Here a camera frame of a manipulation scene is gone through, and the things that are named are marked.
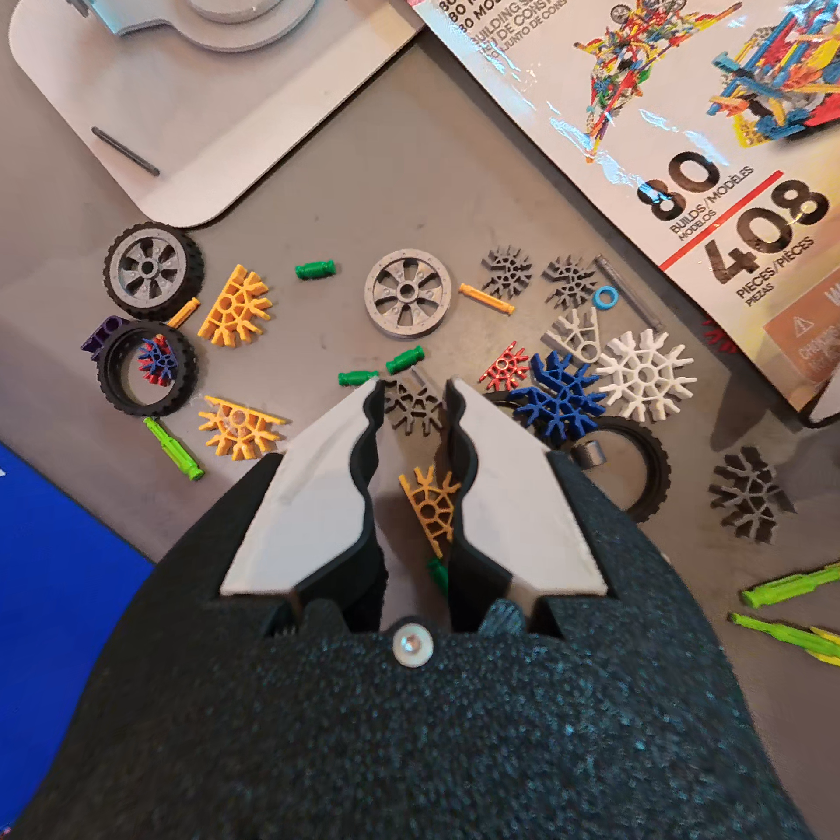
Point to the white snowflake connector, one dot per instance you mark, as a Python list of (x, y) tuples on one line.
[(646, 374)]

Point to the long grey rod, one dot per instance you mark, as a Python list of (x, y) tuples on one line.
[(633, 295)]

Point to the small blue connector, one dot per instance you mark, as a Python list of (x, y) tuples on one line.
[(161, 358)]

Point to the purple connector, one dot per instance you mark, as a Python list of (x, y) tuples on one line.
[(105, 331)]

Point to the grey spacer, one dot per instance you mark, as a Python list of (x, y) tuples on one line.
[(594, 453)]

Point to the small red connector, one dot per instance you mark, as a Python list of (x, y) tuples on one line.
[(149, 375)]

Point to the grey wheel with black tyre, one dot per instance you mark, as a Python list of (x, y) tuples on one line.
[(154, 270)]

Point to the yellow fan connector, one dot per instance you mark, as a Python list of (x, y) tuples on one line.
[(433, 505), (241, 426), (235, 306)]

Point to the blue bin with square label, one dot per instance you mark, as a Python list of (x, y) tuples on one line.
[(52, 590)]

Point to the white base board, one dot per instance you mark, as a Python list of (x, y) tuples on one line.
[(229, 131)]

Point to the lime rod with yellow clip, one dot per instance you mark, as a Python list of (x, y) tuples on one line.
[(787, 584), (787, 638)]

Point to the light grey fan connector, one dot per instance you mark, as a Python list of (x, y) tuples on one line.
[(577, 331)]

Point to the red fan connector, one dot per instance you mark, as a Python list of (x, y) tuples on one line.
[(504, 367)]

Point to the grey wheel hub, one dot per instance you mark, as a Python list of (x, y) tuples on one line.
[(408, 293)]

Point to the blue snowflake connector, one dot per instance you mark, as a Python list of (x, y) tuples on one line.
[(558, 394)]

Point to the short orange rod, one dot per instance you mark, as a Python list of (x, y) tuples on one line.
[(184, 312), (485, 298)]

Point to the short green rod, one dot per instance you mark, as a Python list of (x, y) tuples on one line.
[(358, 377), (405, 359), (315, 269), (436, 574)]

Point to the stand base disc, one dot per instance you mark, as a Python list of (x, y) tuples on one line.
[(229, 19)]

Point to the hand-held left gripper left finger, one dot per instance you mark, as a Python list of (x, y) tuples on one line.
[(302, 512)]

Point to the printed construction toy bag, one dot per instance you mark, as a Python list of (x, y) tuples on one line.
[(656, 98)]

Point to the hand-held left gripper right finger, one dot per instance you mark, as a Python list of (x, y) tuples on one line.
[(531, 518)]

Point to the lime green rod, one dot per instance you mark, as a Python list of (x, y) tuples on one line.
[(174, 449)]

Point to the short grey rod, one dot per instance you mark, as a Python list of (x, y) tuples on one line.
[(124, 152)]

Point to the black rubber tyre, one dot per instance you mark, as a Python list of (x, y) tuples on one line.
[(649, 479), (111, 387)]

